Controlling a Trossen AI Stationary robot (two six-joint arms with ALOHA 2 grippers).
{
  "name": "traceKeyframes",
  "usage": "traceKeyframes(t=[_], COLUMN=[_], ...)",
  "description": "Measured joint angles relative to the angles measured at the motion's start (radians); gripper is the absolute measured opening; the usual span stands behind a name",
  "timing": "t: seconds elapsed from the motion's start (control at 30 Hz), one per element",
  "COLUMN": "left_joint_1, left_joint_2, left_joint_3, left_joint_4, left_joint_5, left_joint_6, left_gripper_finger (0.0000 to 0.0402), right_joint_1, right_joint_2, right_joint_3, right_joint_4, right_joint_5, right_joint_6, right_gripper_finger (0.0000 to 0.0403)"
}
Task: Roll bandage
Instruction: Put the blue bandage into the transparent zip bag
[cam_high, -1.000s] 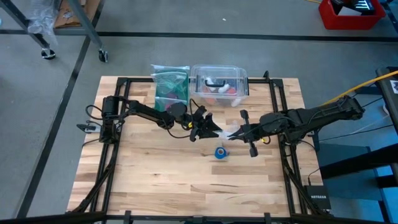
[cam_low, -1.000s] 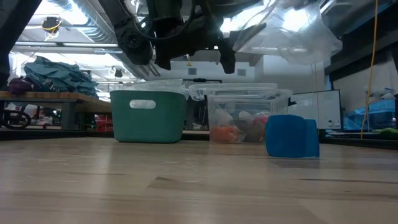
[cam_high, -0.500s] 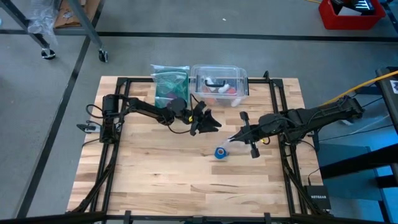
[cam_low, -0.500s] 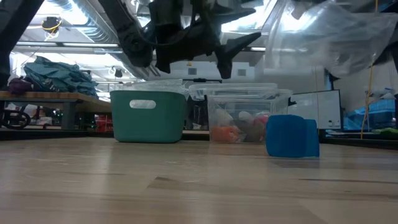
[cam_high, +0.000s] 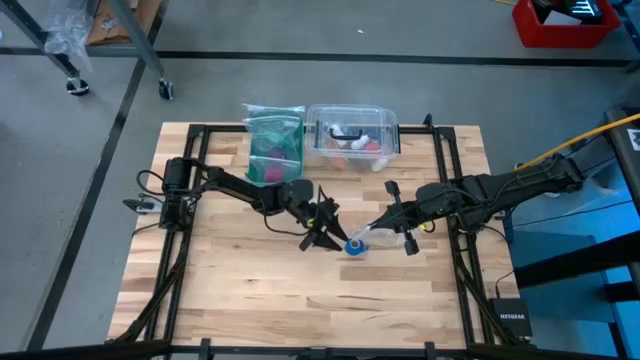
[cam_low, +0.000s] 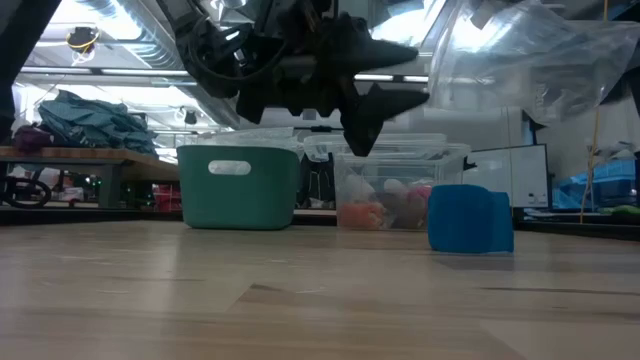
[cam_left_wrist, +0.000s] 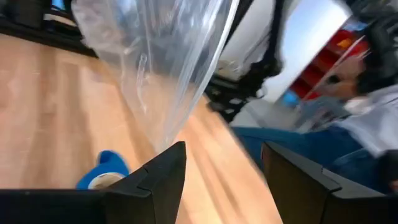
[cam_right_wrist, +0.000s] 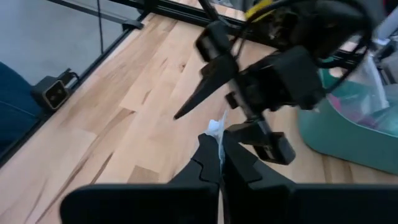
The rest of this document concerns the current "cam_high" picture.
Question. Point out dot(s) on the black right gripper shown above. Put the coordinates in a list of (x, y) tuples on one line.
[(411, 217)]

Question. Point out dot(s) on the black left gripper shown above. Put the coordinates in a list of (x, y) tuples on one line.
[(320, 215)]

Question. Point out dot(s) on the clear zip plastic bag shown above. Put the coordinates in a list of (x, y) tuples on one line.
[(385, 237)]

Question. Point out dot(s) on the blue bandage roll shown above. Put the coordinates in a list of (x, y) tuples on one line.
[(356, 248)]

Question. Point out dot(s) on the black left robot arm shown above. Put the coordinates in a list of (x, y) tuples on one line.
[(235, 187)]

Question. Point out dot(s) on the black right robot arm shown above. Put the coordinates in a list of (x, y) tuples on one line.
[(500, 192)]

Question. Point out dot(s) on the long white bandage roll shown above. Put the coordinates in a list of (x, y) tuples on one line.
[(379, 165)]

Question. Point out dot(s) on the orange bandage roll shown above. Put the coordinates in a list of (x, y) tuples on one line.
[(337, 161)]

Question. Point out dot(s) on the red bandage roll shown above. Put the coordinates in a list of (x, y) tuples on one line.
[(372, 146)]

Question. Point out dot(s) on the magenta bandage roll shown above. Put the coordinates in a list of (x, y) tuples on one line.
[(274, 175)]

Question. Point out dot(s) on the short white bandage roll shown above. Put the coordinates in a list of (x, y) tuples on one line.
[(360, 143), (337, 129)]

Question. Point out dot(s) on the zip bag with magenta roll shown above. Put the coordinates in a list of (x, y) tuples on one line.
[(275, 162)]

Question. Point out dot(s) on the teal plastic bin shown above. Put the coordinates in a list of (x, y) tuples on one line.
[(280, 181)]

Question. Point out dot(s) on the clear plastic storage box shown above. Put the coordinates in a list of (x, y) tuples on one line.
[(380, 120)]

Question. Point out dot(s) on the zip bag with teal contents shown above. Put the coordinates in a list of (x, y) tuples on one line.
[(272, 130)]

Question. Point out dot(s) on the black caster wheel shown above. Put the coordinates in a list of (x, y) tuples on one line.
[(78, 87), (165, 90)]

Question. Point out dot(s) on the black equipment rack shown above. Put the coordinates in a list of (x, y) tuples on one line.
[(625, 165)]

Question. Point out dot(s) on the red plastic crate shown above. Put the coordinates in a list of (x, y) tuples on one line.
[(565, 37)]

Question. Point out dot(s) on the black item in crate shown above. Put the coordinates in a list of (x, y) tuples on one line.
[(575, 10)]

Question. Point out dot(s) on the brown cardboard box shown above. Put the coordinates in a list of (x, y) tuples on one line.
[(100, 25)]

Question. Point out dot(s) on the crumpled clear plastic sheet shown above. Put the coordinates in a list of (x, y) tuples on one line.
[(67, 30)]

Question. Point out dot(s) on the black network switch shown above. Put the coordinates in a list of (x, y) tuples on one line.
[(510, 317)]

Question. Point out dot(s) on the black table frame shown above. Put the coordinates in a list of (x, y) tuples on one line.
[(225, 129)]

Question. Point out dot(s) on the small black bracket device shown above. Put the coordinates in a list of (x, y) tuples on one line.
[(140, 205)]

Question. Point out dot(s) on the grey metal cart frame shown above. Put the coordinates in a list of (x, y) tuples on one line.
[(137, 40)]

